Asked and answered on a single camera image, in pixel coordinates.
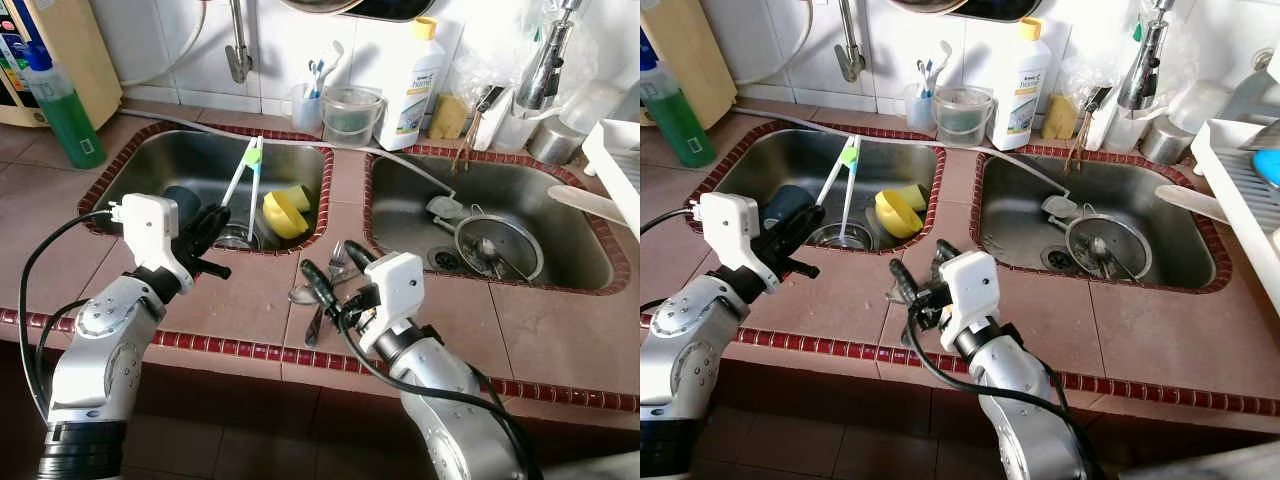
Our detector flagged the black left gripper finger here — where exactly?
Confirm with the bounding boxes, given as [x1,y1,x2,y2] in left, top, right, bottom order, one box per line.
[208,206,233,261]
[797,207,827,261]
[768,205,801,251]
[183,204,213,249]

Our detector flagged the dark teal plastic cup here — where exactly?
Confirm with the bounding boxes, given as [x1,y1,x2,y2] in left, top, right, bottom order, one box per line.
[760,185,813,229]
[163,185,206,226]

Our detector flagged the white green training chopsticks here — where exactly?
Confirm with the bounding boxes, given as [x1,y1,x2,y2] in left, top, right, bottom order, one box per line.
[220,136,264,243]
[815,136,861,246]

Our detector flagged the stainless steel bowl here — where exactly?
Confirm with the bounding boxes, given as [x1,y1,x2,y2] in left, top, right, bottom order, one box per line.
[1065,213,1154,284]
[455,213,546,284]

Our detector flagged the steel fork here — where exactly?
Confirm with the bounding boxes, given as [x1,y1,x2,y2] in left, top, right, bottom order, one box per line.
[325,240,353,296]

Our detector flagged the stainless steel sink basin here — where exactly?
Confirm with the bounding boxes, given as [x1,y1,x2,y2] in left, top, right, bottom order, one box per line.
[978,155,1231,293]
[88,130,326,251]
[700,130,939,251]
[368,155,621,293]

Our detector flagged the clear plastic bucket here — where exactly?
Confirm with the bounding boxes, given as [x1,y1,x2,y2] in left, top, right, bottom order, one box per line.
[933,86,996,148]
[320,86,386,149]

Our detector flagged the clear toothbrush cup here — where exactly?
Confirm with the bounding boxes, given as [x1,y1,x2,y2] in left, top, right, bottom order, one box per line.
[903,82,936,133]
[290,82,323,134]

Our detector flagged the green soap bottle blue cap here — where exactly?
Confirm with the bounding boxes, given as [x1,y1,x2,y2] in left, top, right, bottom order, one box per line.
[22,40,107,171]
[640,40,717,169]

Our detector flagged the white detergent bottle yellow cap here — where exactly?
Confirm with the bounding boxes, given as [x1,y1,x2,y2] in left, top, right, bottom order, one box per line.
[375,17,446,153]
[985,17,1054,151]

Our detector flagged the white dish brush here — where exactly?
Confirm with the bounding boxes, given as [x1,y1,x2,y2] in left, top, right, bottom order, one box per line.
[450,84,506,173]
[1062,84,1119,173]

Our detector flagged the beige water purifier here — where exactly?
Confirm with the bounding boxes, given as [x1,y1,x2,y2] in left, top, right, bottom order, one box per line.
[640,0,739,129]
[0,0,123,129]

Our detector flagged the white dish rack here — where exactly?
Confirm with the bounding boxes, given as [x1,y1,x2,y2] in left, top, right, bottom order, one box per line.
[582,118,641,236]
[1190,45,1280,311]

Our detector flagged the cream plastic paddle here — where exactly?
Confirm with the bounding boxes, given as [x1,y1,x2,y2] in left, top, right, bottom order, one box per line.
[1155,183,1241,223]
[546,185,631,223]

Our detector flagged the clear plastic container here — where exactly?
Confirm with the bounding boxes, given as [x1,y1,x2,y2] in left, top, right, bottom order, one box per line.
[495,100,536,151]
[1105,100,1146,151]

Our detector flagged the steel cup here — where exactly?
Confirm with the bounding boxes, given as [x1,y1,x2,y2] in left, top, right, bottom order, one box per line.
[1140,118,1194,166]
[528,118,583,166]

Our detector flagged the clear plastic bag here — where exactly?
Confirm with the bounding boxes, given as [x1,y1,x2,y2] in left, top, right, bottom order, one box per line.
[1058,30,1151,106]
[445,30,546,106]

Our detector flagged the frosted plastic container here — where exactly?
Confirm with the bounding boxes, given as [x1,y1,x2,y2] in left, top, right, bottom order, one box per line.
[555,80,626,136]
[1165,80,1236,136]

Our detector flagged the hanging steel wok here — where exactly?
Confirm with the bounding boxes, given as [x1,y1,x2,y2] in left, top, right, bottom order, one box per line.
[278,0,366,16]
[890,0,976,15]

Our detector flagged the dark blue hanging tray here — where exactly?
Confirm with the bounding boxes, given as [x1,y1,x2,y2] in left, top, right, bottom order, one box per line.
[340,0,436,23]
[955,0,1043,23]

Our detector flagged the steel pull-down faucet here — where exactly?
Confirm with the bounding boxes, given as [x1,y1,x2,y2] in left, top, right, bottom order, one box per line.
[512,0,583,113]
[1118,0,1176,113]

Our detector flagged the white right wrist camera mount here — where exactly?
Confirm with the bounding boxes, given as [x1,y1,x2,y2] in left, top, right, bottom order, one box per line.
[935,250,1001,353]
[355,252,426,353]

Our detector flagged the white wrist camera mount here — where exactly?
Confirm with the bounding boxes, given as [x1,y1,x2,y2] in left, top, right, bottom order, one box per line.
[108,193,196,293]
[690,193,776,293]
[355,252,426,353]
[935,250,1001,353]

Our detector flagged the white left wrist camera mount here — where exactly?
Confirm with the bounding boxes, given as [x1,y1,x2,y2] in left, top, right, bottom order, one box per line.
[690,193,776,293]
[108,193,196,293]

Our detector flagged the grey hose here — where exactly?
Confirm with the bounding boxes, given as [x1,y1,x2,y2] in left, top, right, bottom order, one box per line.
[735,107,1079,223]

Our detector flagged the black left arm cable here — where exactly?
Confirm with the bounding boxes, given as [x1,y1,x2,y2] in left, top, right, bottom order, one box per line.
[18,208,121,421]
[640,205,701,241]

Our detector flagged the white hose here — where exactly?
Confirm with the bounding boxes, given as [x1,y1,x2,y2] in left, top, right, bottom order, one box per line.
[738,0,819,87]
[120,0,206,89]

